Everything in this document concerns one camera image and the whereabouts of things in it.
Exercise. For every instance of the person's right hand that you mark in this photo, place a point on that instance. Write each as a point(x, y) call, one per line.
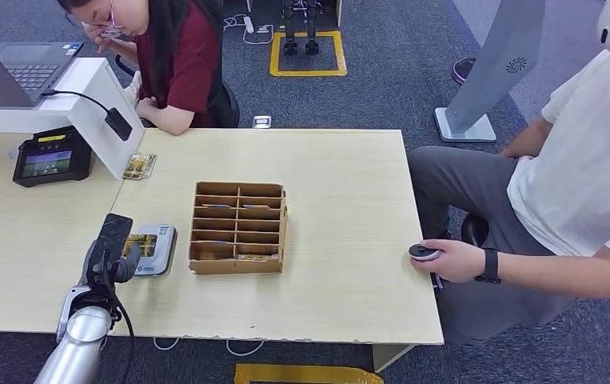
point(95, 34)

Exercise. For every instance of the yellow key card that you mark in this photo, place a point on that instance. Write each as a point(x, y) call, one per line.
point(256, 258)

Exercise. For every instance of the silver floor socket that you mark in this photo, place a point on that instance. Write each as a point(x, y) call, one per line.
point(261, 122)

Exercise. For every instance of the black wrist watch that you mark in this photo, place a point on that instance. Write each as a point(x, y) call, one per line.
point(490, 265)

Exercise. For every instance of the white handheld controller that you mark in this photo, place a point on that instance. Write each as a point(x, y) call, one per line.
point(422, 253)

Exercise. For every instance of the wooden compartment organizer box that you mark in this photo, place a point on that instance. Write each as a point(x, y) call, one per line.
point(230, 266)

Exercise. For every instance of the white power strip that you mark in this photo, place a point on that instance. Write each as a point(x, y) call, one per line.
point(248, 24)

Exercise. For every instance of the person's left forearm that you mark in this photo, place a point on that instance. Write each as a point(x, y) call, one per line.
point(175, 121)

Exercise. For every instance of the black payment terminal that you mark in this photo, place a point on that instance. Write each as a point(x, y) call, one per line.
point(53, 159)

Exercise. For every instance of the black robot legs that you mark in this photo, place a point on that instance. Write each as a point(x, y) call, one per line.
point(312, 46)

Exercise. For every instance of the yellow green ID card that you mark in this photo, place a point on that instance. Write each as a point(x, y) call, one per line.
point(147, 246)

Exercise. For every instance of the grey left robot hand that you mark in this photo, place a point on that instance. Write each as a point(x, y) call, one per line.
point(127, 265)

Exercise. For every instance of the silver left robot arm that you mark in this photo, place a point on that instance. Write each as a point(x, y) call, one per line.
point(79, 339)

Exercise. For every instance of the grey standing kiosk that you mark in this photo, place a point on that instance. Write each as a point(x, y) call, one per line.
point(495, 63)

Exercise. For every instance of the black power adapter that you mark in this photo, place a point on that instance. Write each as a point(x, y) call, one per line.
point(118, 124)

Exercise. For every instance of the headset person's left forearm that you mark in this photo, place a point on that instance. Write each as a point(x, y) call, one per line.
point(564, 273)

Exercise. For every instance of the black bracket wrist camera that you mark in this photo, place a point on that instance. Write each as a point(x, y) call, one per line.
point(111, 233)

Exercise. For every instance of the grey white card reader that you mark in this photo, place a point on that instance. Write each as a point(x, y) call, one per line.
point(162, 257)

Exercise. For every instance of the yellow printed card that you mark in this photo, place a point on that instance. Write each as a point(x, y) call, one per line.
point(139, 166)

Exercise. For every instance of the yellow floor tape square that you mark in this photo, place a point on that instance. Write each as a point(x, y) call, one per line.
point(307, 72)

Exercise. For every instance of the headset person's right forearm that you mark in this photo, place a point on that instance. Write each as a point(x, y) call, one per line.
point(527, 139)

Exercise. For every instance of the black office chair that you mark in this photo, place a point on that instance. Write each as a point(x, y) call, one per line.
point(228, 108)

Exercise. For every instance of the yellow floor tape strip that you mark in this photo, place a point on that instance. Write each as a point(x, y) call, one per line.
point(304, 374)

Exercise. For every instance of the person with headset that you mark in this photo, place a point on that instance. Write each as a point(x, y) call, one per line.
point(574, 185)

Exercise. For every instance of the headset person's left hand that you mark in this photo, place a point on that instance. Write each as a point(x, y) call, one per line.
point(455, 262)

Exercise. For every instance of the blue edged key card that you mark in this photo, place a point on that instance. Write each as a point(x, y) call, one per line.
point(256, 206)
point(215, 206)

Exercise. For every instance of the round black base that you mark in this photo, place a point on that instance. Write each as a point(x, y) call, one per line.
point(462, 69)

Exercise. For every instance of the person's right forearm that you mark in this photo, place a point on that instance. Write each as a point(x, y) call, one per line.
point(122, 52)

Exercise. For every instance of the black stool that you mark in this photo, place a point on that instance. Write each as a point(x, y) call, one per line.
point(474, 229)

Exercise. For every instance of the white desk riser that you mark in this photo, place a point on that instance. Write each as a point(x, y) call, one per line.
point(87, 79)

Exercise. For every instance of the grey laptop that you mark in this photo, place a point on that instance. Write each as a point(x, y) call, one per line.
point(29, 69)

